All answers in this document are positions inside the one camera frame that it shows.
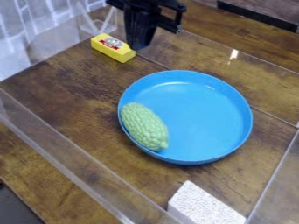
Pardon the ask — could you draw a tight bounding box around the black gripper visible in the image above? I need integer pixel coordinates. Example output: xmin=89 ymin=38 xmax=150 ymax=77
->
xmin=106 ymin=0 xmax=188 ymax=51

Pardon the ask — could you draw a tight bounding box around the green bumpy bitter gourd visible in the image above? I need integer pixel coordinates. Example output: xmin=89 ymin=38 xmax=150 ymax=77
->
xmin=121 ymin=102 xmax=169 ymax=151

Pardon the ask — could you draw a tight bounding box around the blue round plastic tray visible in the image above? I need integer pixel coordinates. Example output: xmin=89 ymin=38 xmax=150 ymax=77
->
xmin=118 ymin=70 xmax=254 ymax=165

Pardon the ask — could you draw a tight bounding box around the yellow rectangular block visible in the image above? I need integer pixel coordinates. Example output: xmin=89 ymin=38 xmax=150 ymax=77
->
xmin=91 ymin=33 xmax=137 ymax=63

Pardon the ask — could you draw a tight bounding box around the white speckled foam block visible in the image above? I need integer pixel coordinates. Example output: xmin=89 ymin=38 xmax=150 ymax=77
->
xmin=168 ymin=180 xmax=248 ymax=224

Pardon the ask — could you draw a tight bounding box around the clear acrylic enclosure wall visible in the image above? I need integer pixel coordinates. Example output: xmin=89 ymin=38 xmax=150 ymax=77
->
xmin=0 ymin=2 xmax=299 ymax=224

